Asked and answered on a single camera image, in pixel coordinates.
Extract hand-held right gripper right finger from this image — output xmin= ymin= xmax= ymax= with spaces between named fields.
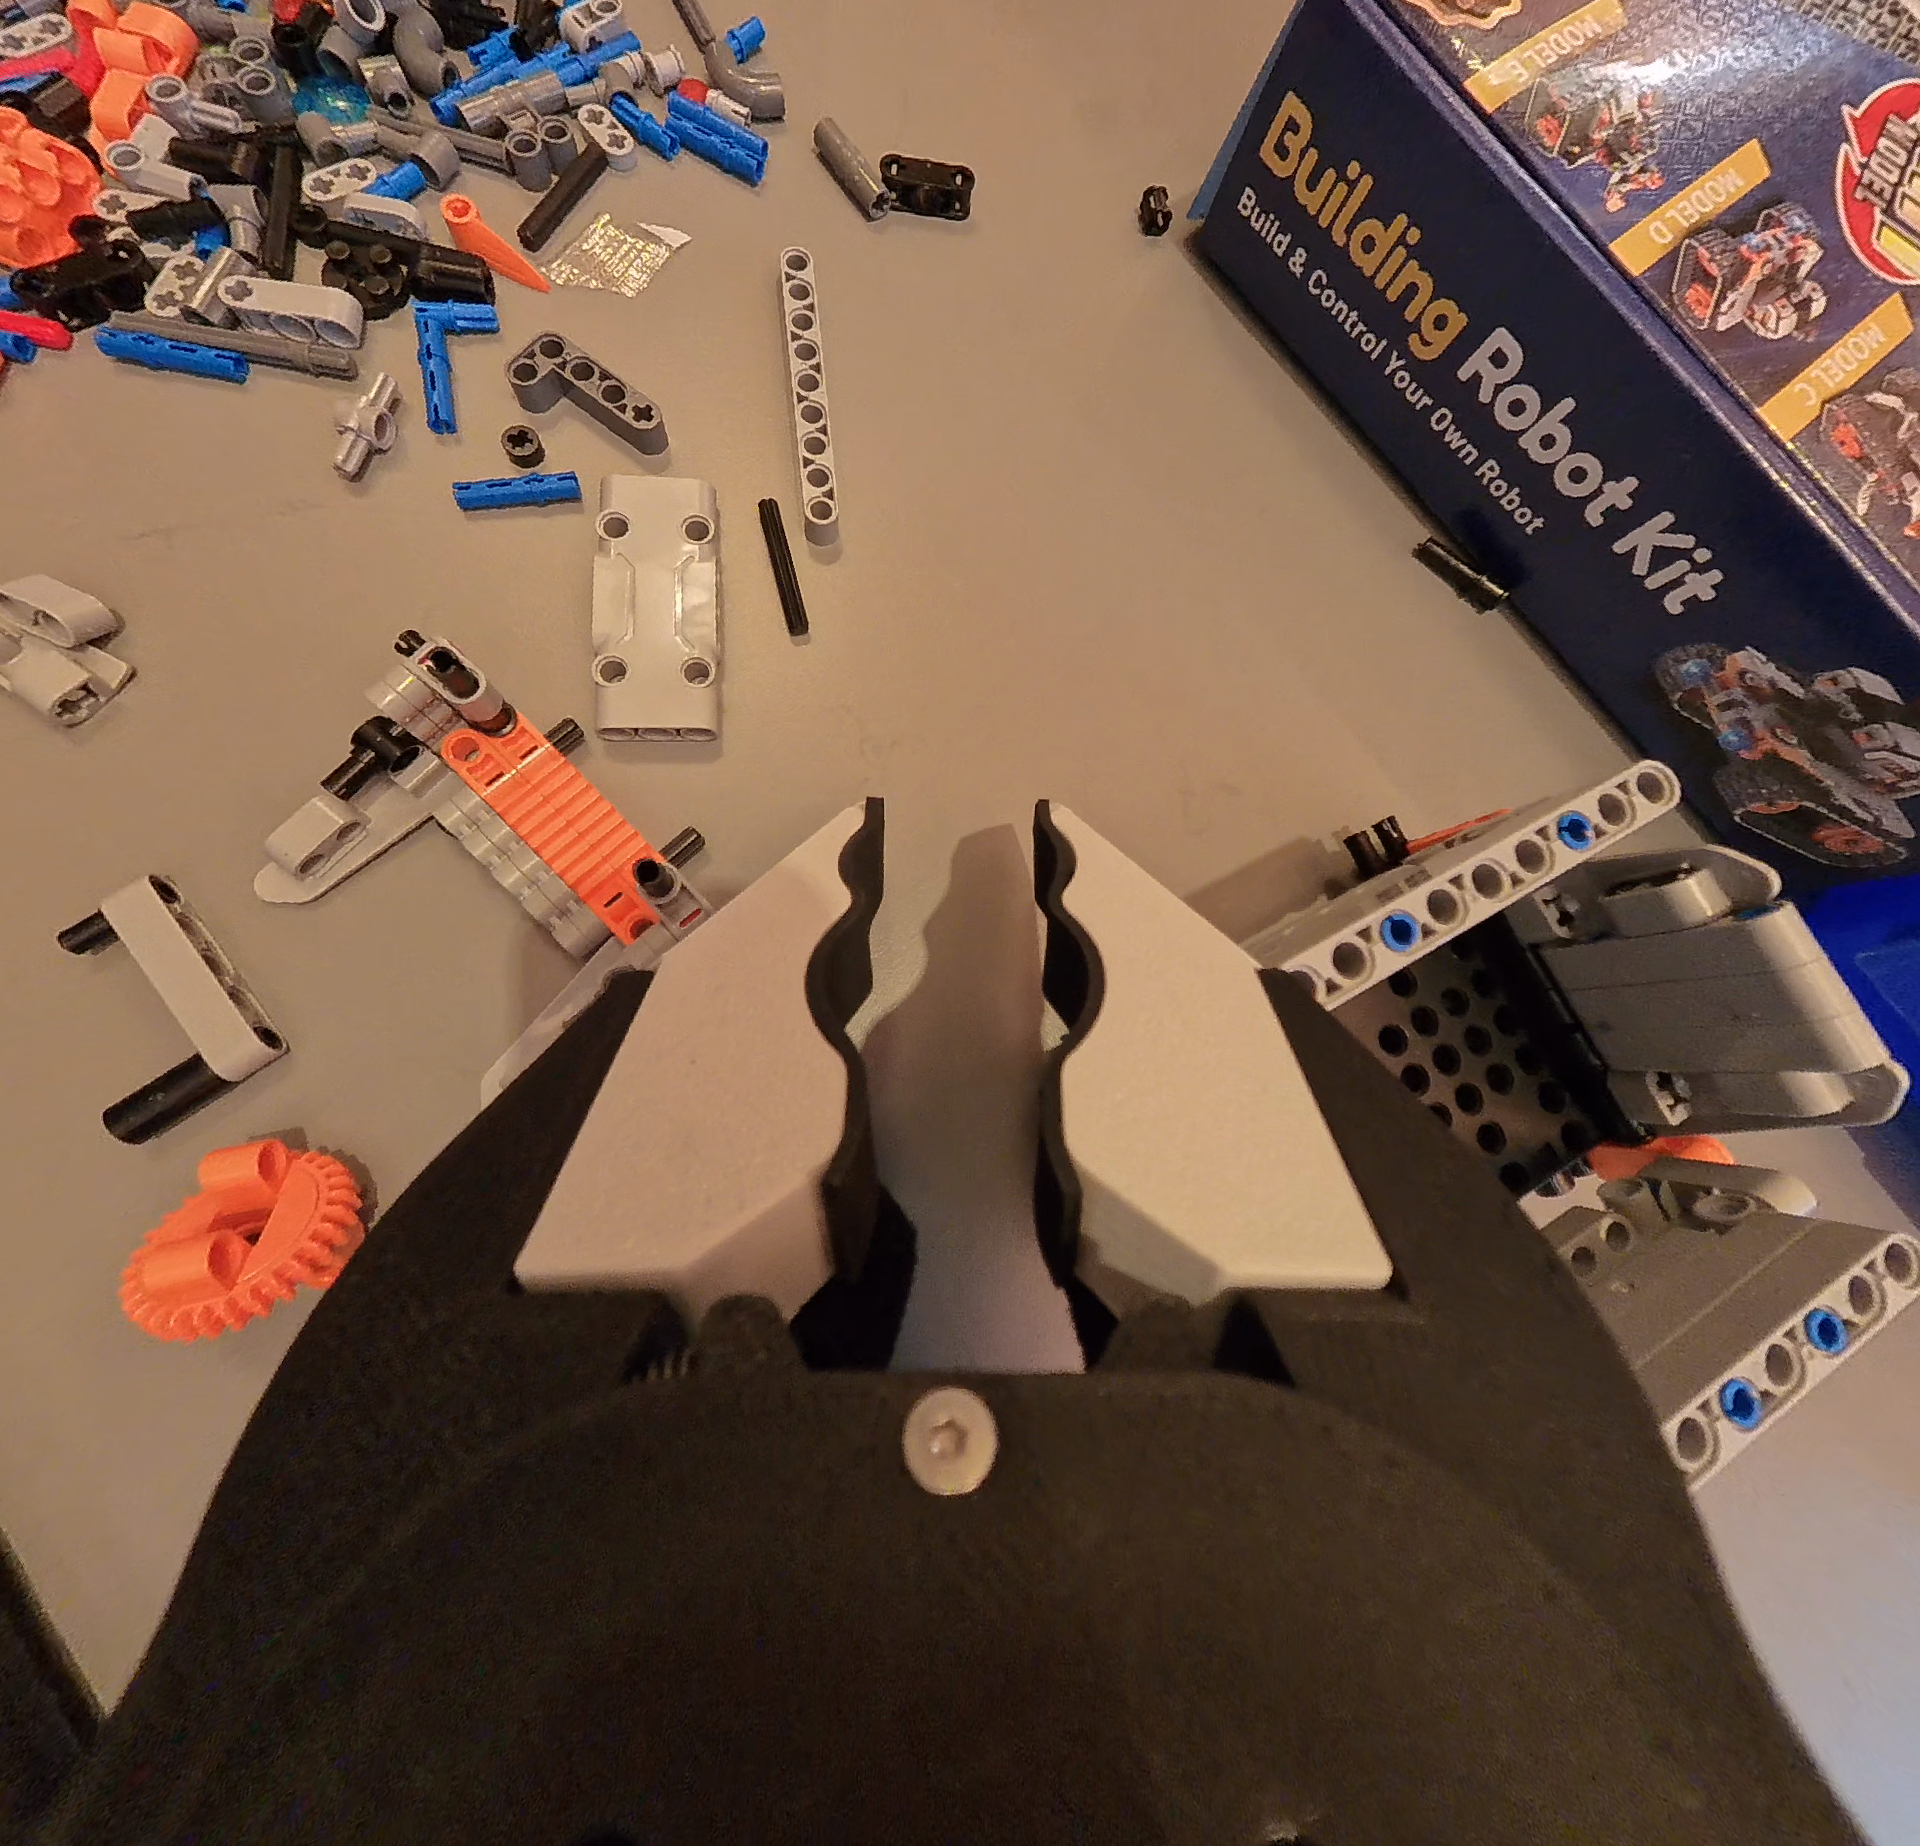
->
xmin=1029 ymin=801 xmax=1397 ymax=1360

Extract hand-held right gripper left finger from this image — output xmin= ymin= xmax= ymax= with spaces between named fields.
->
xmin=509 ymin=801 xmax=918 ymax=1374

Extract orange gear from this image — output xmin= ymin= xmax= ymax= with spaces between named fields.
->
xmin=117 ymin=1137 xmax=369 ymax=1348

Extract long grey holed beam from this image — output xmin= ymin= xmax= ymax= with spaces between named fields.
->
xmin=776 ymin=248 xmax=842 ymax=548

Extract pile of building pieces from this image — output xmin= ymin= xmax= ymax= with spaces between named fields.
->
xmin=0 ymin=0 xmax=790 ymax=398

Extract orange grey tread assembly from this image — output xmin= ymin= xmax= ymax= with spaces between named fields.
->
xmin=251 ymin=627 xmax=720 ymax=1117

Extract partly built robot model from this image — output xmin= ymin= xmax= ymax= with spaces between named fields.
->
xmin=1236 ymin=757 xmax=1920 ymax=1491

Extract grey rectangular panel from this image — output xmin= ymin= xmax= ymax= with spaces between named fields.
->
xmin=591 ymin=473 xmax=729 ymax=747

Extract grey crank beam black pins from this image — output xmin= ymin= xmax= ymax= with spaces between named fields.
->
xmin=55 ymin=874 xmax=291 ymax=1147

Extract black axle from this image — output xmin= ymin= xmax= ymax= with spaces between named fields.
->
xmin=756 ymin=498 xmax=811 ymax=640

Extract short black pin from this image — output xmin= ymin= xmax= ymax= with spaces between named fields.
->
xmin=1411 ymin=537 xmax=1510 ymax=616

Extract blue plastic bin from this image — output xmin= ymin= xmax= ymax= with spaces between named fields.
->
xmin=1800 ymin=868 xmax=1920 ymax=1117

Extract dark grey angled beam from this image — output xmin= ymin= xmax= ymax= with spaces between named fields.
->
xmin=503 ymin=333 xmax=670 ymax=457

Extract light grey axle connector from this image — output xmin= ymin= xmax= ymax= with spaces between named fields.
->
xmin=330 ymin=372 xmax=404 ymax=485

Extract grey beam assembly orange end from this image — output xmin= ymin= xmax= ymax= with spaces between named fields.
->
xmin=0 ymin=574 xmax=136 ymax=732

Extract small clear plastic piece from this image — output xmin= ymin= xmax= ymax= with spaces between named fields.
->
xmin=539 ymin=209 xmax=692 ymax=293

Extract blue robot kit box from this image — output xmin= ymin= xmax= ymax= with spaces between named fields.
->
xmin=1186 ymin=0 xmax=1920 ymax=897

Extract dark grey tube connector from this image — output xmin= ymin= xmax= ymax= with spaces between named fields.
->
xmin=811 ymin=116 xmax=891 ymax=224

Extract dark grey axle rod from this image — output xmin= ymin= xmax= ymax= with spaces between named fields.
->
xmin=636 ymin=0 xmax=736 ymax=79

